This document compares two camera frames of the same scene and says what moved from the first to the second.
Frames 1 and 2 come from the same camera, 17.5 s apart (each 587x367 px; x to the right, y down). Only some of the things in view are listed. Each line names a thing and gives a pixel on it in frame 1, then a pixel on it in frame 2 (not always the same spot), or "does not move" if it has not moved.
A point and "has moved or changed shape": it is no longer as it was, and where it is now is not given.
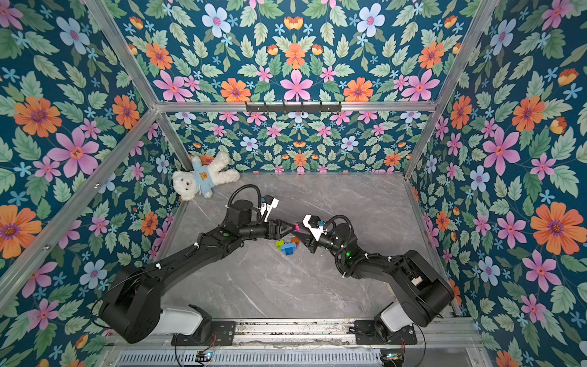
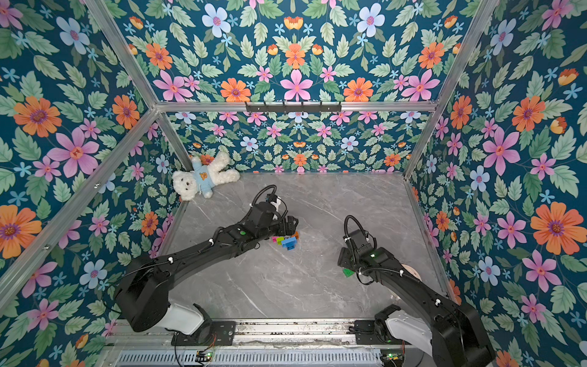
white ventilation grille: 253,358 does not move
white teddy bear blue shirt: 188,185 does not move
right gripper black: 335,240 -> 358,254
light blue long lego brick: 289,248 has moved or changed shape
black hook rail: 283,108 does not move
